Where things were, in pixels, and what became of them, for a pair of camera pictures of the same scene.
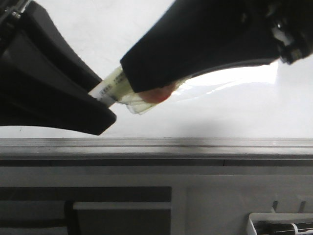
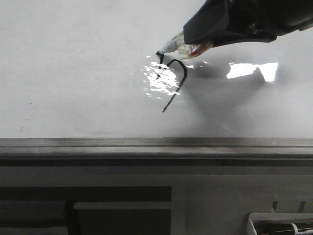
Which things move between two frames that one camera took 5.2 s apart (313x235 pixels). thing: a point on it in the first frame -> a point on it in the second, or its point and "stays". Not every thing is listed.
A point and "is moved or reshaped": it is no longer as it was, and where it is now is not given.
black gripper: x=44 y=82 -> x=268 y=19
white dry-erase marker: x=115 y=89 is moved or reshaped
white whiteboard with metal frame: x=259 y=116 stays
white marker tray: x=300 y=218 stays
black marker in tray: x=283 y=226 stays
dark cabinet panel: x=85 y=210 stays
